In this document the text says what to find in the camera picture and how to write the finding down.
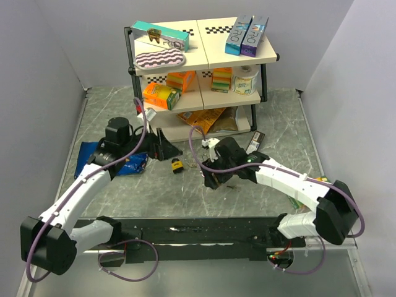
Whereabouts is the blue toothpaste box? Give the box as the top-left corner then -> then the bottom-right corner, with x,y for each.
225,14 -> 253,56

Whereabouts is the orange sponge box rear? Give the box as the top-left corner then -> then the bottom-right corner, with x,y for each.
166,71 -> 196,93

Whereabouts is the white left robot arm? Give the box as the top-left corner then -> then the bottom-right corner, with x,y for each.
20,117 -> 183,275

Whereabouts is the colourful sponge stack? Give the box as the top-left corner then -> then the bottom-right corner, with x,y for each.
211,67 -> 232,93

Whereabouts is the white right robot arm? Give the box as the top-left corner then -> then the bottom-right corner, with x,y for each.
200,137 -> 358,247

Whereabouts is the orange sponge box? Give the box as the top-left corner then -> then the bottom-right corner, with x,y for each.
142,82 -> 180,110
166,71 -> 196,93

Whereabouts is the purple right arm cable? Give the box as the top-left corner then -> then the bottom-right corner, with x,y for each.
188,125 -> 366,239

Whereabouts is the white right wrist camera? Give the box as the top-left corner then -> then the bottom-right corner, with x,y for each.
201,138 -> 220,162

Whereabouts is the purple toothpaste box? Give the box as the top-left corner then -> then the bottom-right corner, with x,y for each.
241,15 -> 269,58

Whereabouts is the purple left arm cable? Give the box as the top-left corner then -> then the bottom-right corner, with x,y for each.
26,97 -> 148,283

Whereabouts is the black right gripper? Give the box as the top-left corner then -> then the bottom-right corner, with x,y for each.
200,153 -> 236,189

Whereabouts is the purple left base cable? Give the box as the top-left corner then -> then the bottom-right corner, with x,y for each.
97,238 -> 160,283

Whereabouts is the brown seed bag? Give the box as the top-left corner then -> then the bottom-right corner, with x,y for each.
209,106 -> 238,133

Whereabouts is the orange snack packet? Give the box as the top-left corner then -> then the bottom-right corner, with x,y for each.
176,108 -> 226,134

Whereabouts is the orange sponge pack on table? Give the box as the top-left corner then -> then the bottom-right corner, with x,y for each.
288,176 -> 330,212

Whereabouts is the large brass padlock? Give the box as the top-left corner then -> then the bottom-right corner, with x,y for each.
213,177 -> 222,188

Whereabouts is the beige three-tier shelf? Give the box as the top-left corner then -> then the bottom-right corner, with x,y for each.
123,17 -> 281,145

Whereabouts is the blue Doritos chip bag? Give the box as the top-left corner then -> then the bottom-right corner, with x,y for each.
74,142 -> 149,179

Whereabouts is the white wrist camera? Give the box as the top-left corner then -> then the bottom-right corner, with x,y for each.
137,108 -> 157,132
201,138 -> 220,162

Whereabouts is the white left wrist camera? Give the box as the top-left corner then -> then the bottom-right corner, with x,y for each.
137,108 -> 157,132

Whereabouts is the orange sponge box front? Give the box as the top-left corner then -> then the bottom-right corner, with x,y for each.
142,82 -> 180,110

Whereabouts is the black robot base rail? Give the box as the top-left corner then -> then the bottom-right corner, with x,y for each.
77,216 -> 310,264

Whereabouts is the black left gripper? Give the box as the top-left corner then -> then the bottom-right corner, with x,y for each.
120,124 -> 182,160

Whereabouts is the teal toothpaste box lying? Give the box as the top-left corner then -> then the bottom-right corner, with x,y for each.
131,21 -> 189,52

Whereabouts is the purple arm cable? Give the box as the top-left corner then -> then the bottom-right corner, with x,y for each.
188,125 -> 366,239
26,97 -> 148,283

